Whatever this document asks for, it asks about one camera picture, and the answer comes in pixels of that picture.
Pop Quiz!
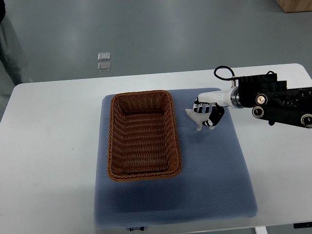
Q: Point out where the person in grey clothing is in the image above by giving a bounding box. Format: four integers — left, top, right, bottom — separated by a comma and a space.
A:
0, 0, 32, 99

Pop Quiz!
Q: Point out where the brown wicker basket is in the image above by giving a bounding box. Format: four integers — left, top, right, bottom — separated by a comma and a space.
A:
107, 90, 182, 182

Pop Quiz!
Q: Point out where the blue textured mat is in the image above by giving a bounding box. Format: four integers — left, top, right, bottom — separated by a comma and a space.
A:
94, 88, 258, 229

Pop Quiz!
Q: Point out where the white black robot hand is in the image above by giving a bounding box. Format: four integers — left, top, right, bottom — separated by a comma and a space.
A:
192, 87, 242, 127

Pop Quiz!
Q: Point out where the upper metal floor plate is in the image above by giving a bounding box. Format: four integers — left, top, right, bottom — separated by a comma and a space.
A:
97, 52, 111, 61

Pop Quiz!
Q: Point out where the metal floor plate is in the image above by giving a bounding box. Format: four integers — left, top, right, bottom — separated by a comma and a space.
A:
97, 52, 111, 61
97, 61, 111, 71

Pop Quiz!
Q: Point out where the black table control panel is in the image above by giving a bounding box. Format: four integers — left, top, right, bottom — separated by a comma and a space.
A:
293, 222, 312, 229

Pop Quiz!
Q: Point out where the white bear figurine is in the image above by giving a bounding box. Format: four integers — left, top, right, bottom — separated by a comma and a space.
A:
185, 109, 215, 131

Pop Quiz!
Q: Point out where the wooden box corner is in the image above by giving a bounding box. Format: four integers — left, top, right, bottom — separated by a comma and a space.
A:
276, 0, 312, 13

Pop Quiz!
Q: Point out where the lower metal floor plate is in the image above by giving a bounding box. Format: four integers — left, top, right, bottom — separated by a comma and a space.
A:
97, 61, 111, 71

